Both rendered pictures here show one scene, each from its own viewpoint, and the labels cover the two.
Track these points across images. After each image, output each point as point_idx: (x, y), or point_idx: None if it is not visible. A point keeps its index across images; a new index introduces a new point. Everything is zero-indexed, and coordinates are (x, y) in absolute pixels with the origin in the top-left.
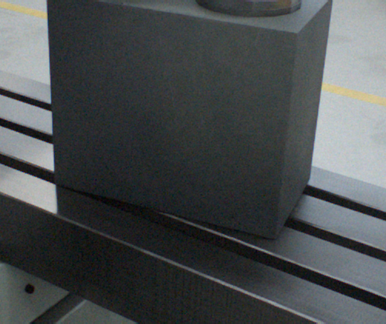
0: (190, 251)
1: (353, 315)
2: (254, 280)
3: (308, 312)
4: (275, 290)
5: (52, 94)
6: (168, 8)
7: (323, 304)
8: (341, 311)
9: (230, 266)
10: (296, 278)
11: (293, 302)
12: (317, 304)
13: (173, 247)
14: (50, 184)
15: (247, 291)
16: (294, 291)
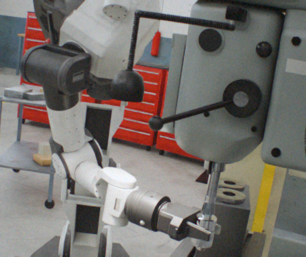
0: (252, 252)
1: (259, 235)
2: (256, 244)
3: (262, 239)
4: (258, 242)
5: (243, 242)
6: (246, 195)
7: (258, 237)
8: (258, 236)
9: (253, 247)
10: (251, 240)
11: (260, 241)
12: (258, 238)
13: (252, 254)
14: None
15: (261, 246)
16: (256, 240)
